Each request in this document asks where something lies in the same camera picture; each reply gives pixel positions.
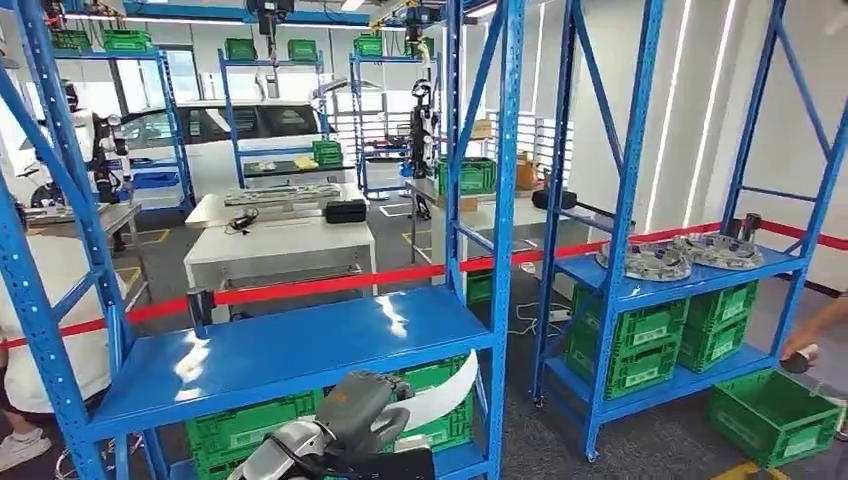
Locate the black handheld device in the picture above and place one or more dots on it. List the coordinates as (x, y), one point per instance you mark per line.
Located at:
(797, 362)

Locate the long grey metal part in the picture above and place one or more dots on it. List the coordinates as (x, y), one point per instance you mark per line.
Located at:
(281, 195)

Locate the white power strip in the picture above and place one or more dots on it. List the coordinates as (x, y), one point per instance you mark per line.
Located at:
(560, 315)

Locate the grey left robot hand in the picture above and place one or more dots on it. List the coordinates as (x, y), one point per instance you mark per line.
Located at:
(358, 407)

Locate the brown cardboard box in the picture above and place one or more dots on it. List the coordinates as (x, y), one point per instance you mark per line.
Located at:
(526, 173)

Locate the person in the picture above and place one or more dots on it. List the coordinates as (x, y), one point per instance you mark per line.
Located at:
(56, 311)

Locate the round grey metal part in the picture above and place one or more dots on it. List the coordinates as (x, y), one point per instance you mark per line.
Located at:
(646, 262)
(722, 252)

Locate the white curved plastic part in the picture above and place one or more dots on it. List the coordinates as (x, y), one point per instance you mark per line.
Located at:
(445, 396)

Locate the black barrier post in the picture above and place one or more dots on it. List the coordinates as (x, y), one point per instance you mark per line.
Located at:
(750, 226)
(200, 306)

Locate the black carry case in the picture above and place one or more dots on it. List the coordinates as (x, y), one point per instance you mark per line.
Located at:
(345, 211)

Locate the grey work table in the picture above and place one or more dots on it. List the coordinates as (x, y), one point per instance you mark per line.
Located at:
(530, 222)

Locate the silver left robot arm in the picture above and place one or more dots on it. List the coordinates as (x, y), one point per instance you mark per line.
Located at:
(291, 442)

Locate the blue plastic bin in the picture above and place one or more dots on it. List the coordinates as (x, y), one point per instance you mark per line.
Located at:
(156, 179)

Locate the white work table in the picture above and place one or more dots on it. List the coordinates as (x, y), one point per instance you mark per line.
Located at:
(212, 210)
(278, 248)

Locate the black bag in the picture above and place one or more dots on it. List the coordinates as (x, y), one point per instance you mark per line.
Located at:
(553, 199)

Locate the black white humanoid robot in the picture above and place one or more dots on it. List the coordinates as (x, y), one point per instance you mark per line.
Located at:
(106, 159)
(422, 132)

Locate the steel work table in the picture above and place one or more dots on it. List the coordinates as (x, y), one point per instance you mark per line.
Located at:
(116, 215)

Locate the red barrier tape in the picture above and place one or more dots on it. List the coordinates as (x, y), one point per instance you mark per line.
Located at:
(318, 286)

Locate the open green plastic crate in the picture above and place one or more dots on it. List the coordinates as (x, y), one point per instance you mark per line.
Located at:
(772, 417)

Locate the large blue steel rack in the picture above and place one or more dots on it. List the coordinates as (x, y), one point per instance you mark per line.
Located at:
(278, 351)
(623, 199)

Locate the white car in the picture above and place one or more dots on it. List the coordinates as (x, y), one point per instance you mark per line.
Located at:
(218, 142)

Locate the small blue steel rack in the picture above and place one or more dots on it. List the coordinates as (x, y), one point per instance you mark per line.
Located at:
(228, 112)
(361, 119)
(169, 126)

